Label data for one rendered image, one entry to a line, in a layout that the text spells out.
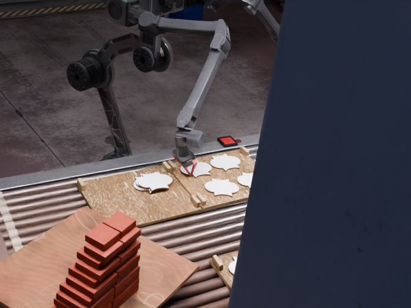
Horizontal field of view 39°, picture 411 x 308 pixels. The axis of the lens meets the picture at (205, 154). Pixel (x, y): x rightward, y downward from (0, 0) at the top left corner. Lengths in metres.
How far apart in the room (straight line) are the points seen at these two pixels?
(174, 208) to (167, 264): 0.46
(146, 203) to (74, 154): 2.11
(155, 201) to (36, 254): 0.61
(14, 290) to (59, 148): 2.73
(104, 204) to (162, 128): 2.54
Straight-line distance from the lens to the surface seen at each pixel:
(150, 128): 4.82
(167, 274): 1.92
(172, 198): 2.41
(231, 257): 2.17
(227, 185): 2.52
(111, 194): 2.42
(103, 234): 1.63
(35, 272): 1.92
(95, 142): 4.59
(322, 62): 0.17
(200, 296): 2.03
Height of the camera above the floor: 2.35
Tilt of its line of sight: 31 degrees down
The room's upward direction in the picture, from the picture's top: 8 degrees clockwise
